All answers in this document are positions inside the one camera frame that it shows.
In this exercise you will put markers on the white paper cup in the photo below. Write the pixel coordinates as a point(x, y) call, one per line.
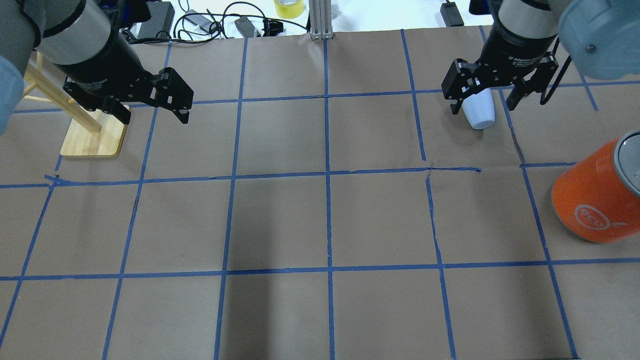
point(479, 110)

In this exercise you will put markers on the black laptop charger brick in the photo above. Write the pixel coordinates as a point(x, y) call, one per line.
point(158, 25)

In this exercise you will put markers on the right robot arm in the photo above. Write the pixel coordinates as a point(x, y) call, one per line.
point(532, 43)

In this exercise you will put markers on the orange bin with grey lid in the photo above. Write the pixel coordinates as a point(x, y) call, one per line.
point(598, 198)

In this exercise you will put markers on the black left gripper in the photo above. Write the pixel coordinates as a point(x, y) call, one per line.
point(106, 67)

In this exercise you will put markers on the wooden stand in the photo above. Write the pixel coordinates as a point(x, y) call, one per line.
point(91, 134)

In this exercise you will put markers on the black adapter top right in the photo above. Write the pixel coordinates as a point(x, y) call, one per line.
point(450, 14)

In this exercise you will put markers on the aluminium frame post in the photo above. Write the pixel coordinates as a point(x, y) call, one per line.
point(320, 19)

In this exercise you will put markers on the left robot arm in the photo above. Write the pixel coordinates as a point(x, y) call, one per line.
point(65, 32)

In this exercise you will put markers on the black power adapter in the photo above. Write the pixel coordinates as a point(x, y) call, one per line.
point(247, 28)

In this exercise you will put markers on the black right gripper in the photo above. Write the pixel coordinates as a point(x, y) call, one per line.
point(515, 46)

